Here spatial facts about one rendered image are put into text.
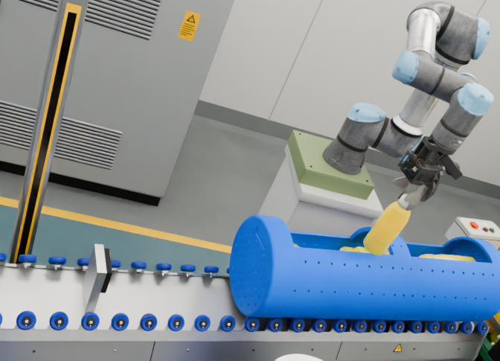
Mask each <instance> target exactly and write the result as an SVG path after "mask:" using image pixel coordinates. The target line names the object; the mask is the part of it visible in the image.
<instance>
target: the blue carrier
mask: <svg viewBox="0 0 500 361"><path fill-rule="evenodd" d="M371 229H372V227H363V228H360V229H358V230H357V231H355V232H354V233H353V234H352V235H351V236H350V237H345V236H337V235H329V234H314V233H306V232H298V231H290V230H289V229H288V227H287V226H286V224H285V222H284V221H283V220H282V219H280V218H278V217H271V216H264V215H252V216H250V217H248V218H247V219H245V220H244V221H243V223H242V224H241V226H240V227H239V229H238V231H237V233H236V236H235V238H234V242H233V246H232V249H231V257H230V266H229V277H230V285H231V293H232V295H233V299H234V302H235V304H236V305H237V308H238V309H239V310H240V312H241V313H242V314H244V315H245V316H248V317H269V318H304V319H373V320H408V321H443V322H482V321H485V320H488V319H490V318H492V317H493V316H494V315H496V314H497V312H499V310H500V253H499V251H498V250H497V249H496V248H495V247H494V246H493V245H492V244H490V243H488V242H487V241H486V240H482V239H479V238H473V237H456V238H453V239H451V240H449V241H447V242H446V243H445V244H444V245H443V246H439V245H431V244H422V243H407V242H405V241H404V240H403V239H402V238H401V236H399V235H398V236H397V238H396V239H395V240H394V242H393V243H392V244H391V245H390V246H389V248H388V251H389V253H390V254H389V255H374V254H372V253H365V252H348V251H339V250H340V248H342V247H344V246H346V247H353V248H354V247H358V246H361V247H365V246H364V244H363V240H364V239H365V237H366V235H367V234H368V232H369V231H370V230H371ZM293 243H294V244H296V245H298V246H299V247H294V245H293ZM424 254H433V255H440V254H445V255H462V256H470V257H473V258H474V259H475V260H476V262H473V261H456V260H447V259H437V258H419V256H420V255H424ZM304 261H305V263H304ZM380 267H381V268H380Z"/></svg>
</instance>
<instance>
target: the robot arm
mask: <svg viewBox="0 0 500 361"><path fill-rule="evenodd" d="M406 29H407V31H408V40H407V45H406V51H404V52H402V53H401V55H400V56H399V57H398V59H397V61H396V63H395V65H394V69H393V71H392V77H393V78H394V79H396V80H398V81H400V82H401V83H403V84H405V85H409V86H411V87H413V88H415V89H414V91H413V92H412V93H411V96H410V97H409V99H408V100H407V102H406V104H405V106H404V107H403V109H402V111H401V112H399V113H396V114H394V115H393V117H392V119H390V118H387V117H386V113H385V111H384V110H383V109H380V108H379V107H378V106H375V105H373V104H370V103H356V104H354V105H353V106H352V108H351V110H350V111H349V113H348V114H347V117H346V119H345V121H344V123H343V125H342V128H341V129H340V130H339V133H338V135H337V136H336V138H335V139H334V140H333V141H332V142H331V143H330V144H329V145H328V146H327V147H326V148H325V149H324V152H323V154H322V156H323V158H324V160H325V161H326V163H328V165H330V166H331V167H333V168H334V169H336V170H338V171H340V172H342V173H346V174H350V175H357V174H359V173H360V172H361V170H362V168H363V166H364V161H365V153H366V151H367V149H368V147H372V148H374V149H376V150H378V151H381V152H383V153H385V154H388V155H390V156H392V157H393V158H395V159H399V160H401V161H400V163H399V164H398V165H397V166H400V167H401V168H400V169H401V171H402V172H403V173H404V175H405V176H404V177H401V178H397V179H395V180H394V181H393V185H396V186H397V187H399V188H400V189H399V192H398V195H397V198H398V199H399V198H400V197H401V196H402V195H403V194H407V192H408V190H409V189H411V187H412V185H419V186H418V187H417V189H416V190H415V191H414V192H413V193H410V194H408V195H406V197H405V199H404V200H405V201H406V202H408V203H409V205H408V207H407V209H406V210H407V211H410V210H412V209H414V208H416V207H418V206H419V205H421V204H422V203H424V202H425V201H426V200H428V199H429V198H430V197H431V196H433V195H434V193H435V192H436V190H437V189H438V185H439V184H440V178H441V177H442V176H443V171H444V169H443V166H444V167H445V171H446V173H447V174H448V175H450V176H452V177H453V178H454V179H458V178H460V177H461V176H462V175H463V174H462V172H461V171H460V166H459V164H458V163H456V162H454V161H453V160H452V159H451V158H450V157H449V156H451V155H453V154H454V153H455V151H456V150H457V149H458V148H459V147H460V146H461V145H462V144H463V142H464V141H465V139H466V138H467V137H468V135H469V134H470V133H471V132H472V131H473V129H474V128H475V126H476V125H477V124H478V122H479V121H480V120H481V119H482V117H483V116H484V115H485V114H486V113H487V112H488V110H489V108H490V106H491V104H492V103H493V101H494V97H493V95H492V94H491V93H490V91H489V90H488V89H486V88H484V87H483V86H481V85H480V84H479V82H478V81H477V79H476V77H475V76H474V75H472V74H470V73H468V72H460V73H457V71H458V69H459V68H460V67H461V66H466V65H467V64H468V63H469V61H470V60H471V59H472V60H477V59H478V58H479V57H480V56H481V55H482V53H483V51H484V49H485V47H486V45H487V41H488V39H489V36H490V30H491V26H490V23H489V22H488V21H487V20H485V19H482V18H480V16H476V15H474V14H471V13H469V12H466V11H465V10H462V9H460V8H458V7H455V6H453V5H451V4H449V3H446V2H444V1H428V2H426V3H423V4H420V5H418V6H417V7H416V8H415V9H413V11H412V12H410V14H409V16H408V19H407V22H406ZM439 100H443V101H445V102H447V103H449V108H448V109H447V111H446V112H445V114H444V115H443V117H442V118H441V119H440V120H439V121H438V123H437V125H436V126H435V128H434V129H433V130H432V134H431V135H430V136H429V137H428V136H425V135H424V134H423V133H424V127H423V125H424V123H425V121H426V119H427V118H428V117H429V115H430V113H431V112H432V110H433V109H434V107H435V105H436V104H437V102H438V101H439ZM402 161H404V162H402ZM424 184H426V185H424Z"/></svg>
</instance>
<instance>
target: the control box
mask: <svg viewBox="0 0 500 361"><path fill-rule="evenodd" d="M471 221H473V222H475V223H477V224H478V228H473V227H472V226H471V224H470V222H471ZM485 223H487V224H485ZM483 227H487V228H488V231H485V230H483ZM489 228H493V229H494V230H495V231H494V232H491V231H490V230H489ZM445 236H446V237H447V239H448V240H451V239H453V238H456V237H473V238H479V239H482V240H486V241H487V242H488V243H490V244H492V245H493V246H494V247H495V248H496V249H498V248H499V247H500V229H499V228H498V227H497V226H496V224H495V223H494V222H493V221H487V220H476V219H470V218H463V217H457V218H456V220H455V221H454V223H453V224H452V225H451V226H450V228H449V230H448V231H447V232H446V233H445Z"/></svg>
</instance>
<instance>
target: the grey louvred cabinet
mask: <svg viewBox="0 0 500 361"><path fill-rule="evenodd" d="M234 1H235V0H89V3H88V7H87V11H86V17H85V20H84V24H83V29H82V33H81V37H80V43H79V46H78V50H77V56H76V60H75V64H74V69H73V73H72V76H71V82H70V86H69V90H68V96H67V99H66V103H65V108H64V113H63V116H62V122H61V125H60V131H59V135H58V139H57V145H56V148H55V152H54V158H53V161H52V165H51V171H50V175H49V178H48V181H49V182H53V183H57V184H60V185H66V186H70V187H73V188H79V189H83V190H86V191H92V192H96V193H99V194H105V195H109V196H113V197H118V198H122V199H128V200H132V201H135V202H141V203H144V204H148V205H154V206H158V203H159V200H160V198H163V196H164V192H165V191H166V188H167V184H168V182H169V180H170V177H171V174H172V172H173V169H174V166H175V163H176V160H177V158H178V155H179V152H180V150H181V147H182V144H183V141H184V139H185V136H186V133H187V131H188V127H189V125H190V122H191V119H192V117H193V114H194V111H195V108H196V105H197V103H198V100H199V97H200V95H201V92H202V89H203V86H204V84H205V81H206V78H207V76H208V72H209V70H210V67H211V64H212V62H213V59H214V56H215V53H216V51H217V48H218V45H219V42H220V40H221V37H222V34H223V31H224V29H225V26H226V23H227V21H228V17H229V15H230V12H231V9H232V7H233V4H234ZM58 3H59V0H0V171H4V172H8V173H14V174H17V175H21V176H24V175H25V168H26V164H27V160H28V154H29V149H30V145H31V139H32V135H33V128H34V124H35V120H36V112H37V108H38V104H39V97H40V93H41V89H42V82H43V78H44V74H45V67H46V63H47V59H48V52H49V48H50V44H51V37H52V33H53V29H54V22H55V18H56V14H57V7H58Z"/></svg>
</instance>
